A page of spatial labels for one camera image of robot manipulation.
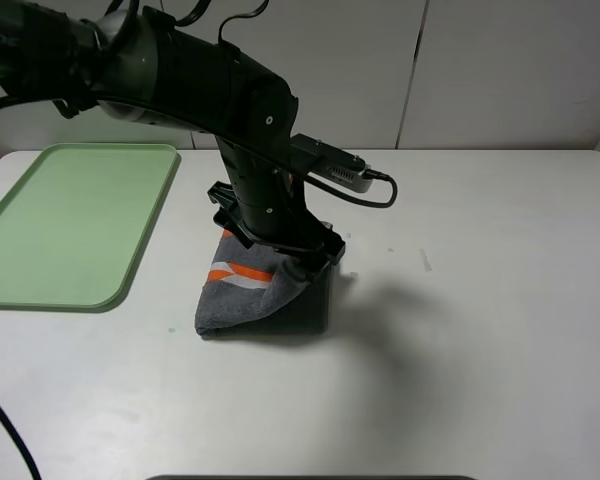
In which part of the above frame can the grey towel with orange pattern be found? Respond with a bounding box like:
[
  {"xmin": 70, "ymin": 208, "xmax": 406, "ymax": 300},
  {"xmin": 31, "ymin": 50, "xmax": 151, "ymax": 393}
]
[{"xmin": 194, "ymin": 230, "xmax": 333, "ymax": 339}]

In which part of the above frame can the black left camera cable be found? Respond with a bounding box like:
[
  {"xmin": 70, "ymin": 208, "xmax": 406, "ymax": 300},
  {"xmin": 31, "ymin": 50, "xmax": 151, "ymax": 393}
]
[{"xmin": 0, "ymin": 0, "xmax": 399, "ymax": 480}]

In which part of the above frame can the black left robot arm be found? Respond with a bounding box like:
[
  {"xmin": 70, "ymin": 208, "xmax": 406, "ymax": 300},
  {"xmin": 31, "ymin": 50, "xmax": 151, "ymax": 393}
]
[{"xmin": 0, "ymin": 1, "xmax": 345, "ymax": 273}]

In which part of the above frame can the light green plastic tray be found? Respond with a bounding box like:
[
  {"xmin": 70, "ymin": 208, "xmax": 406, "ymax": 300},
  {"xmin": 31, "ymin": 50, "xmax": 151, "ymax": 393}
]
[{"xmin": 0, "ymin": 144, "xmax": 179, "ymax": 311}]

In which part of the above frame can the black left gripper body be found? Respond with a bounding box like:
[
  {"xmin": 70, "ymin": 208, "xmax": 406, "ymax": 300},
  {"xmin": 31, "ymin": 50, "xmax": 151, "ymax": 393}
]
[{"xmin": 208, "ymin": 182, "xmax": 346, "ymax": 265}]

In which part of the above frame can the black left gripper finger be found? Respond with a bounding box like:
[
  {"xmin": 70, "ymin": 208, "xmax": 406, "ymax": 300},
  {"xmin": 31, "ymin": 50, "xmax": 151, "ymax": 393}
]
[{"xmin": 285, "ymin": 254, "xmax": 330, "ymax": 284}]

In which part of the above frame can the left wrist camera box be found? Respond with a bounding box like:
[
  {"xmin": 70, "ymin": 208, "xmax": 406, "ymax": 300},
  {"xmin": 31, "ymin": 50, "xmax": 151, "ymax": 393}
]
[{"xmin": 290, "ymin": 134, "xmax": 372, "ymax": 194}]

